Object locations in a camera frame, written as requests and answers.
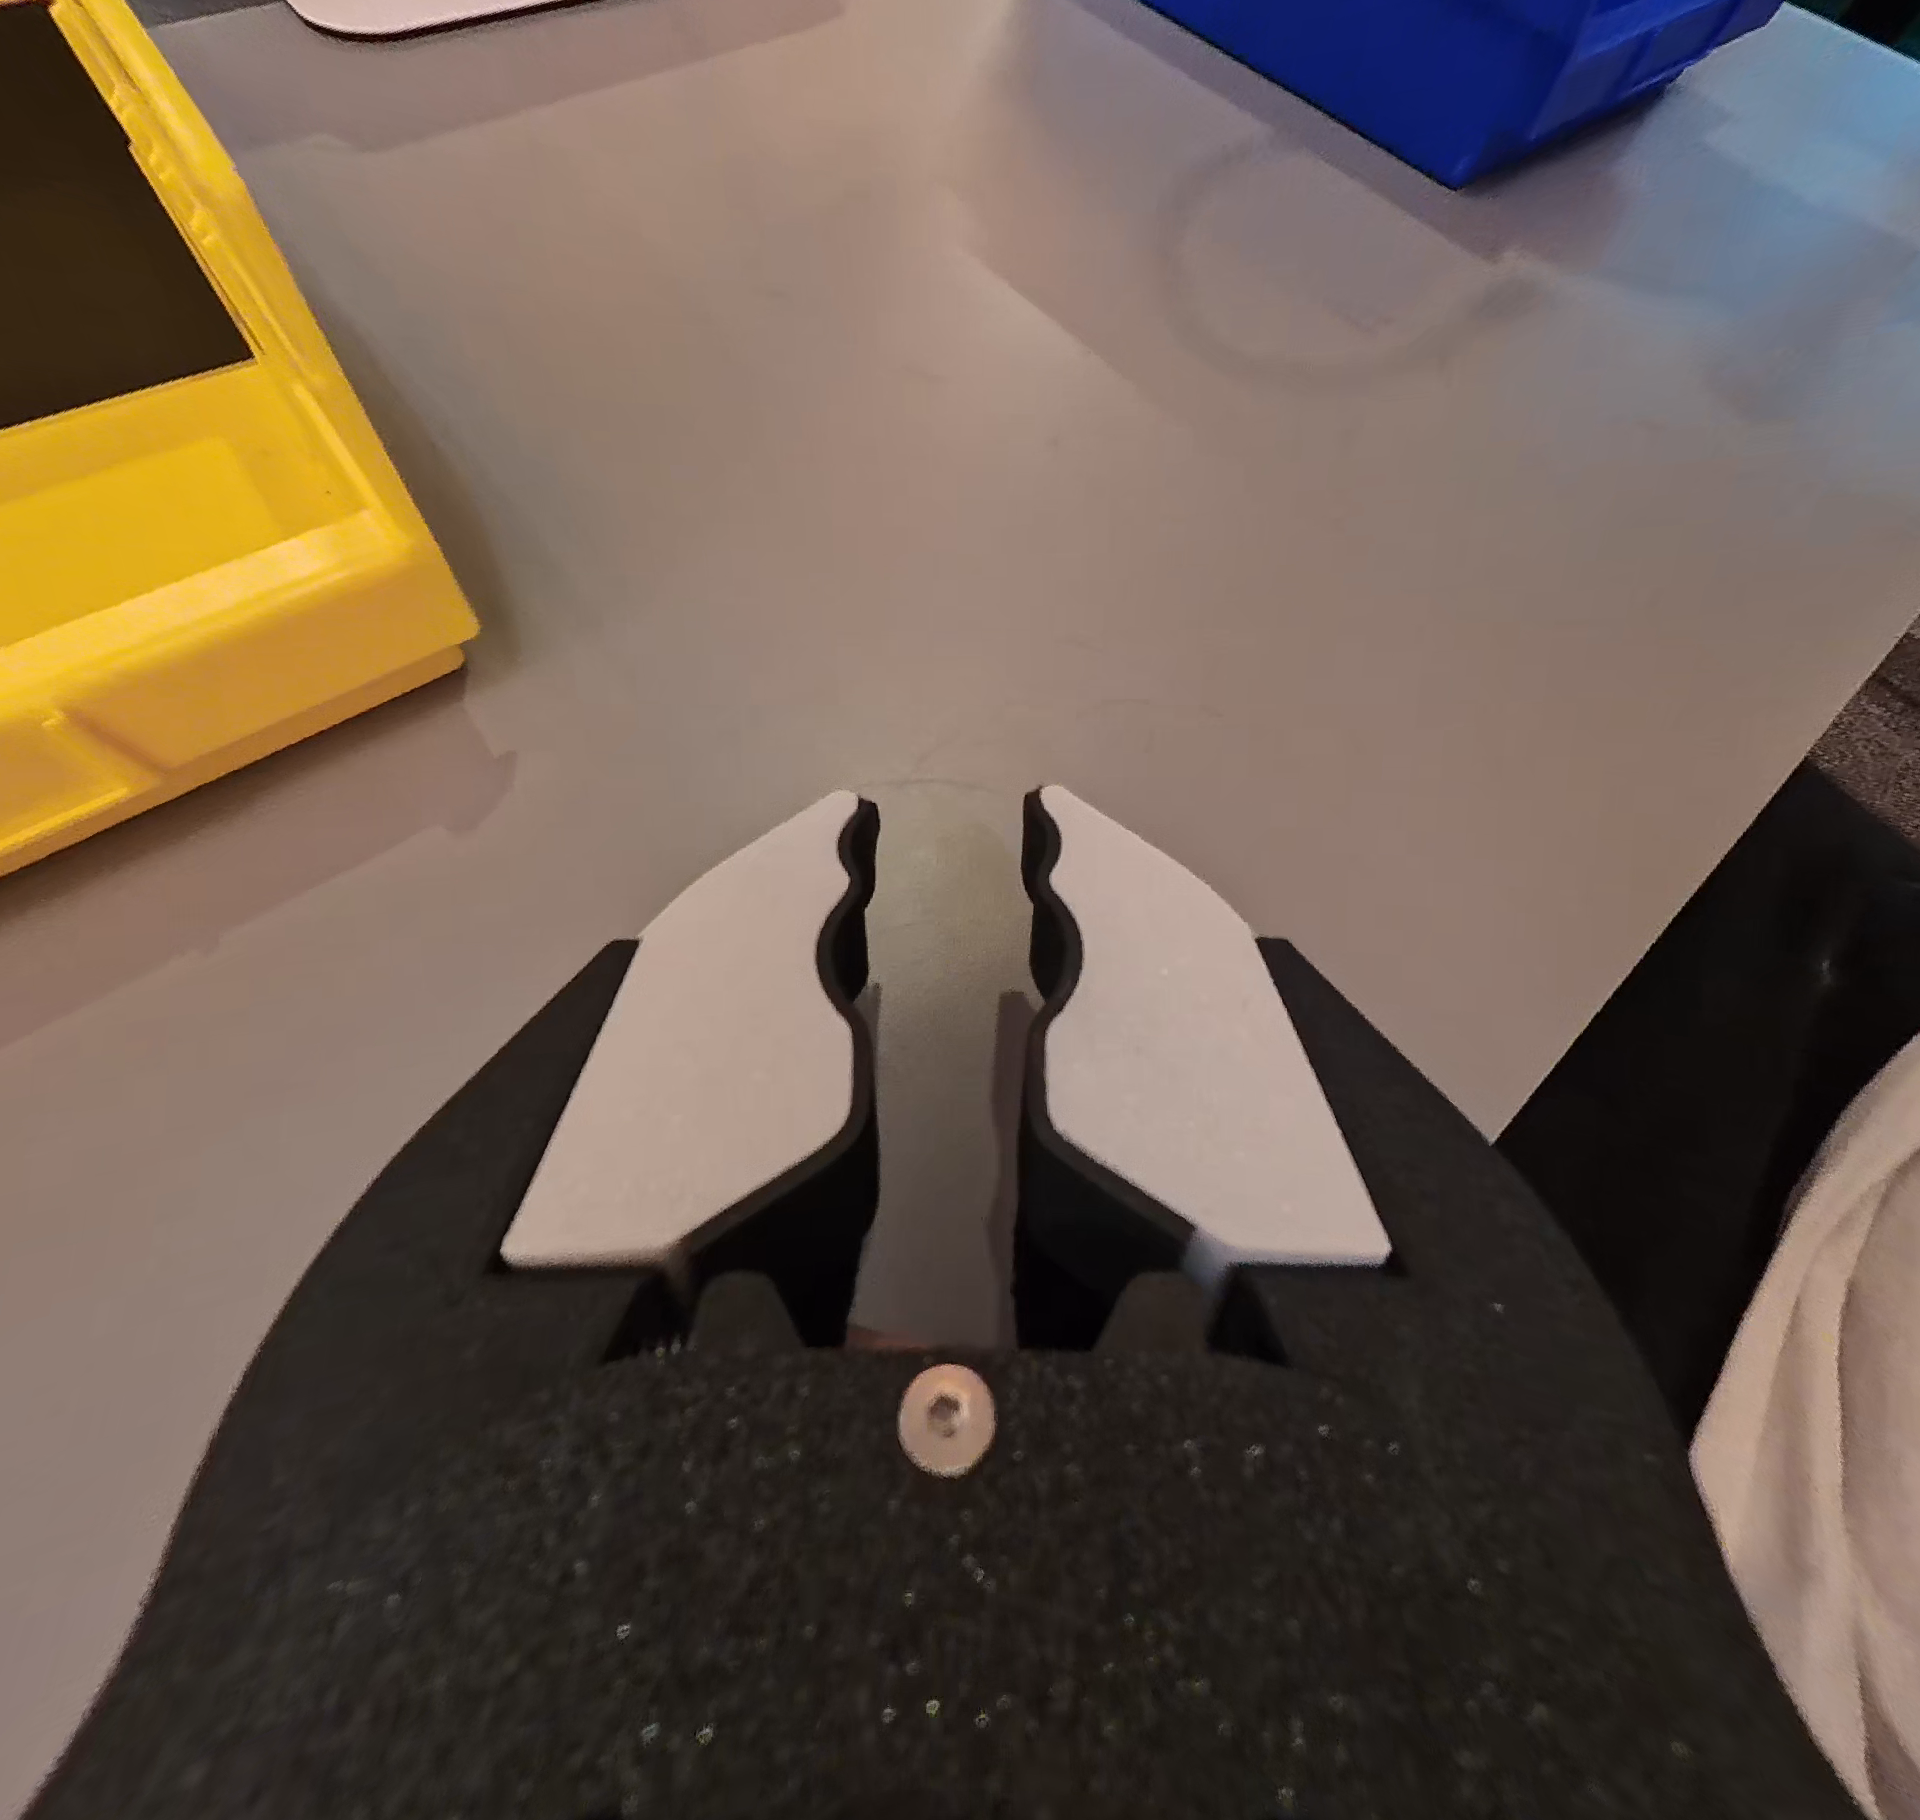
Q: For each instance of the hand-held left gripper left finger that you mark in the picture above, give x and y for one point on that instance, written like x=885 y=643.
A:
x=706 y=1086

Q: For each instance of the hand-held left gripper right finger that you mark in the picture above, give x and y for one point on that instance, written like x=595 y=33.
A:
x=1202 y=1086

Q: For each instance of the yellow plastic bin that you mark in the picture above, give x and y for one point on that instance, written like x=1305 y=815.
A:
x=226 y=577

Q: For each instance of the blue plastic bin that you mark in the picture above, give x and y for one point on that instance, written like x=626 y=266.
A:
x=1425 y=33

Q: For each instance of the person's black clothing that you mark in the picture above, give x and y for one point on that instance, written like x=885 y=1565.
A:
x=1696 y=1101

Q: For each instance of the black bin divider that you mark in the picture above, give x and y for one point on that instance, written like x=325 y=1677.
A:
x=90 y=244

